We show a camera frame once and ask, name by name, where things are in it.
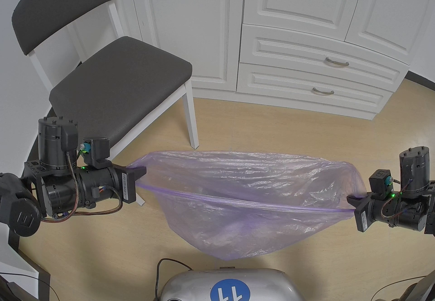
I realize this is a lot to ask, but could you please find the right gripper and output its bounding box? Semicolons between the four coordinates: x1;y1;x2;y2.
347;194;391;233

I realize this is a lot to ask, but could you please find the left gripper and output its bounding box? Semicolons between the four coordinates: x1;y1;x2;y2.
79;164;147;210

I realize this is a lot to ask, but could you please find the purple plastic bag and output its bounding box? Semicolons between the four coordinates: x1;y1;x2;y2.
127;149;369;261

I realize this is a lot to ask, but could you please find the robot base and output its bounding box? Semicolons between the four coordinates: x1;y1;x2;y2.
160;268;301;301

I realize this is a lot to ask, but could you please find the grey padded white chair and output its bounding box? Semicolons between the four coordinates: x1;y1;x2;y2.
11;0;200;166

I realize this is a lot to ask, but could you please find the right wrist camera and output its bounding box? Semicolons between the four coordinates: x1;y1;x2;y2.
369;169;394;199

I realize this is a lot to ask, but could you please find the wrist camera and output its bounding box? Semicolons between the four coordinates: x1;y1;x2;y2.
369;169;394;199
82;137;112;170

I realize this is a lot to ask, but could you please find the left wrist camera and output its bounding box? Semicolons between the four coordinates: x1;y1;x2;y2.
82;137;112;170

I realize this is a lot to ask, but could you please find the black cable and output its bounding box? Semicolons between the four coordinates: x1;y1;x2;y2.
155;258;195;301

